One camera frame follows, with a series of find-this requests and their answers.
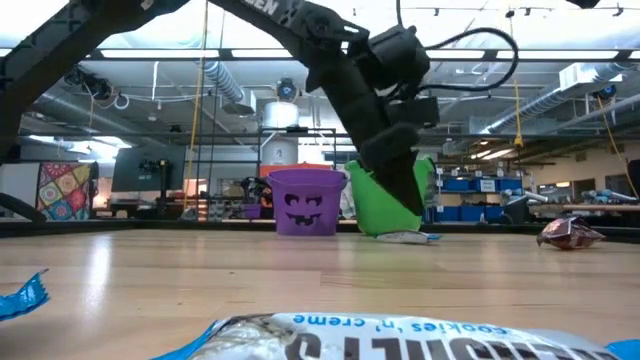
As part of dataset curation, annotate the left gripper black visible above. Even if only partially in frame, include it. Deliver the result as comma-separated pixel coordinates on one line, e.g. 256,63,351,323
304,41,442,218

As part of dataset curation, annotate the green halloween bucket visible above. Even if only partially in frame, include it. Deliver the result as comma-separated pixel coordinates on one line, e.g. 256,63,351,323
343,153,437,238

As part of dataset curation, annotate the white blue Hershey's candy bar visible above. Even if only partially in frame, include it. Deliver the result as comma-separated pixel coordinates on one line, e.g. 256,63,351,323
0,269,52,324
152,312,640,360
374,229,442,246

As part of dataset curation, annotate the purple halloween face bucket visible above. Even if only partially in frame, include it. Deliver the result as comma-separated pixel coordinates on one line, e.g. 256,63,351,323
265,167,349,238

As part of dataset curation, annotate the brown candy bar wrapper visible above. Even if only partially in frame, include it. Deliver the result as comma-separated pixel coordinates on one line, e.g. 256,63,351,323
536,215,607,252

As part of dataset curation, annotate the blue storage bin shelf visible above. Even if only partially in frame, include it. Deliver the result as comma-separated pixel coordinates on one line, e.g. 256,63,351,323
433,174,525,224

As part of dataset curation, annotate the white cylindrical tank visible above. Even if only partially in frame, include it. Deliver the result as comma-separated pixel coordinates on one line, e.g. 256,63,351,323
261,99,301,167

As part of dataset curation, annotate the pale blue tubular device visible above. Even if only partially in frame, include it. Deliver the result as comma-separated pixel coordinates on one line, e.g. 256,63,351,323
501,188,550,207
582,188,640,205

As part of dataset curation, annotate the wooden workbench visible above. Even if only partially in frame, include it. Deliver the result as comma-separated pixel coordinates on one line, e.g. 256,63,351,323
529,201,640,215

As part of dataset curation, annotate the black monitor screen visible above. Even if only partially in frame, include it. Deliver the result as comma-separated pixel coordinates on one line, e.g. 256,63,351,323
110,144,188,194

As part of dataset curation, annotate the long white light bar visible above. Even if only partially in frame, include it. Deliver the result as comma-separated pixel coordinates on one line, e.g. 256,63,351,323
0,47,640,62

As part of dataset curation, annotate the grey metal pipe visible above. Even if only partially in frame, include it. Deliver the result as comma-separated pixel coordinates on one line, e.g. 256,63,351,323
19,84,129,135

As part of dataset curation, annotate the colourful patterned panel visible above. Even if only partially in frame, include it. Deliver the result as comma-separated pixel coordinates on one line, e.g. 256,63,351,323
36,161,95,222

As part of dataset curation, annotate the black slanted bar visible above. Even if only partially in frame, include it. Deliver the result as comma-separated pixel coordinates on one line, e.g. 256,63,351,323
0,191,47,224

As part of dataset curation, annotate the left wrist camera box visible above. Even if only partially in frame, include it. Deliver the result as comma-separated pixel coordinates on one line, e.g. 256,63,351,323
349,23,432,96

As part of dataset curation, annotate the yellow hanging cable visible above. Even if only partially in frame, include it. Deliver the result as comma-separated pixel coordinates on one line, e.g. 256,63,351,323
594,93,640,200
183,0,210,211
510,79,525,150

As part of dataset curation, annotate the black hanging camera unit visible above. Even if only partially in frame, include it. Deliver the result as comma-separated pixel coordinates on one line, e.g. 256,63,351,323
276,77,300,104
62,63,115,102

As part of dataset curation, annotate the long silver air duct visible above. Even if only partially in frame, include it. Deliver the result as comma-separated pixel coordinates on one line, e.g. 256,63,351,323
486,61,627,135

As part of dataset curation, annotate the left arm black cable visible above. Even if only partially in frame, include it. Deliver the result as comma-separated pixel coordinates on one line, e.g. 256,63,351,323
394,0,520,95

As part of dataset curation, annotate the black horizontal frame bar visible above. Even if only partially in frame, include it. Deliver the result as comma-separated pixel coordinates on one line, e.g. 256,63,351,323
0,127,640,144

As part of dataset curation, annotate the ribbed silver air duct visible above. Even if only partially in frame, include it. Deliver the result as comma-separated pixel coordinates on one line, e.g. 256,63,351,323
202,60,247,107

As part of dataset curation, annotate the black table edge rail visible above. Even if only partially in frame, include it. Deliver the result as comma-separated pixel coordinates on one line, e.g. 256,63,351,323
0,218,640,245

